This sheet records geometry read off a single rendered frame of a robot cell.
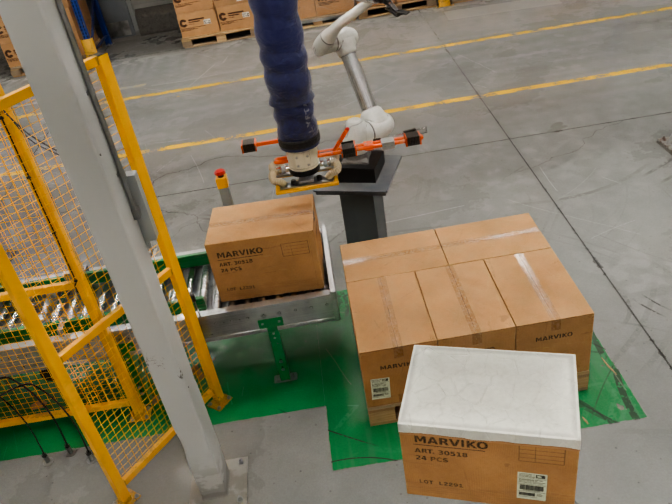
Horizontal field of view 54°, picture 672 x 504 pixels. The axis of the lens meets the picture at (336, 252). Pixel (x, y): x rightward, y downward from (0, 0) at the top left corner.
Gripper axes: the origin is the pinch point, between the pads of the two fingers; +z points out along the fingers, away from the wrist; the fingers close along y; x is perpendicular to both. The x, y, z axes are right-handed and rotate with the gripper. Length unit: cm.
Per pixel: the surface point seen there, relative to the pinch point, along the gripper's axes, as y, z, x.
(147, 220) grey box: 3, 35, -186
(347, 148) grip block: -47, 13, -70
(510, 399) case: -54, 169, -137
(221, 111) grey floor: -221, -399, 49
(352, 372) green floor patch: -167, 36, -126
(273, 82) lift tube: 1, -4, -90
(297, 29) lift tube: 20, 2, -71
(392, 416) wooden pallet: -158, 81, -136
